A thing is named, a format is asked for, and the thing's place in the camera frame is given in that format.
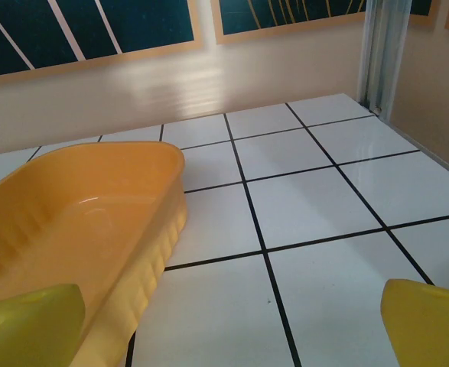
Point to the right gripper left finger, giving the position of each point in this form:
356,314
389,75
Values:
25,329

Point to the orange plastic container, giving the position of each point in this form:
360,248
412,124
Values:
75,191

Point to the aluminium corner post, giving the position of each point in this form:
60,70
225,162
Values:
377,57

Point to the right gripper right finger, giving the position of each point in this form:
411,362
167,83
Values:
430,329

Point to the wall panel with yellow lines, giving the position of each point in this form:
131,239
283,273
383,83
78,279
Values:
285,15

